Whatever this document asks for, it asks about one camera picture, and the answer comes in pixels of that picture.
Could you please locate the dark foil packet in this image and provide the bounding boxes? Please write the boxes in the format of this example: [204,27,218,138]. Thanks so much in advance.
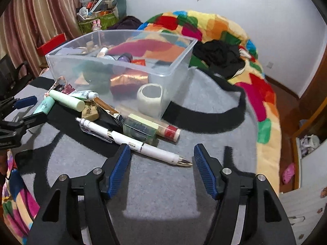
[93,97,125,133]

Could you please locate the wooden cabinet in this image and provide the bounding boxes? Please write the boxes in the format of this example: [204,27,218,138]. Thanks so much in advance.
[291,56,327,192]

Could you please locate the beige eraser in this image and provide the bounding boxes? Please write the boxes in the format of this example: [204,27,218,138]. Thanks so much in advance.
[81,101,101,121]

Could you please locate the pink braided bracelet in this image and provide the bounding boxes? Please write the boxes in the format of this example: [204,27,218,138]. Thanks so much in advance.
[45,77,76,97]

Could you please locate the dark purple clothing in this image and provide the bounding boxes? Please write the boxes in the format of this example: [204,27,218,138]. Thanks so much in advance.
[107,16,143,30]

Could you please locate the teal tube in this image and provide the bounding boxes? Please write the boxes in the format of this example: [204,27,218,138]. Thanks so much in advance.
[33,96,55,115]

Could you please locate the red and gold foil packet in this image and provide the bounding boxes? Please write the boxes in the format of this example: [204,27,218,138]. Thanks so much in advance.
[110,69,149,95]

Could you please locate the beige tube with red cap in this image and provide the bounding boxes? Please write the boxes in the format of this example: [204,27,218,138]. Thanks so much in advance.
[115,106,181,142]

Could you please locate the colourful patchwork blanket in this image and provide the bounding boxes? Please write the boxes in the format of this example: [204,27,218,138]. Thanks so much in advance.
[0,10,283,245]

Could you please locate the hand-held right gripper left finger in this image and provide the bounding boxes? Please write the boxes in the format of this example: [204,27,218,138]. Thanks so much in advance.
[27,143,131,245]

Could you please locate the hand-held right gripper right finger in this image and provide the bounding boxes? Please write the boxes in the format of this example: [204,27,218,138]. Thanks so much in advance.
[193,144,297,245]

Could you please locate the grey and black blanket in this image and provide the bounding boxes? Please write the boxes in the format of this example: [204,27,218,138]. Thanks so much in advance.
[10,66,258,245]

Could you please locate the white tape roll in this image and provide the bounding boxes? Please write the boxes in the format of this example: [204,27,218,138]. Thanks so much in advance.
[137,83,164,120]

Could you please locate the clear plastic storage box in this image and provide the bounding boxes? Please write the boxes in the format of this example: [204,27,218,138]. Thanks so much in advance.
[45,29,198,120]

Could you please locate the white ballpoint pen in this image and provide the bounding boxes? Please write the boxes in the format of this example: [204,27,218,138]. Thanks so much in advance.
[76,117,193,167]

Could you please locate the black clothing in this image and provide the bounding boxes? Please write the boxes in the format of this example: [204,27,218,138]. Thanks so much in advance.
[193,40,246,79]

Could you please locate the green bag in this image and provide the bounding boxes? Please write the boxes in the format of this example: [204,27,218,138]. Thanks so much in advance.
[77,10,119,34]

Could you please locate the pink slipper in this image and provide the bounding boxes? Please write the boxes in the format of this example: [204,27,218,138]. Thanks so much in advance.
[282,163,295,184]

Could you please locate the striped pink curtain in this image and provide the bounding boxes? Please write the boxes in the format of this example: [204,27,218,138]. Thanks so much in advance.
[0,0,88,82]

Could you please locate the white shoes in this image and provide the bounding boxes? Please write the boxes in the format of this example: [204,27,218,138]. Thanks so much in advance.
[300,135,321,156]

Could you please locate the black office chair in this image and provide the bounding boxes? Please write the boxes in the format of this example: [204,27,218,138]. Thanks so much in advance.
[0,56,35,99]

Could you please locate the small green and cream box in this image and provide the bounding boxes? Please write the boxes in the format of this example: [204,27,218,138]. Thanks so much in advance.
[123,114,157,143]

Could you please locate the small white bottle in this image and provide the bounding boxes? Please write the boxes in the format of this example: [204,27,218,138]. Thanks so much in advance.
[97,47,115,60]

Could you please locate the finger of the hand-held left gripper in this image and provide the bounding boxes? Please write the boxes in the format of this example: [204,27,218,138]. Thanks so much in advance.
[0,96,38,113]
[0,112,48,136]

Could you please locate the pale green tube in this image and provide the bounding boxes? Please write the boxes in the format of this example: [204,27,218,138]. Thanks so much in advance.
[48,89,85,112]

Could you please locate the red box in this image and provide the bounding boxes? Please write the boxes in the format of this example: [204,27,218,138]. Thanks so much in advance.
[36,33,67,56]

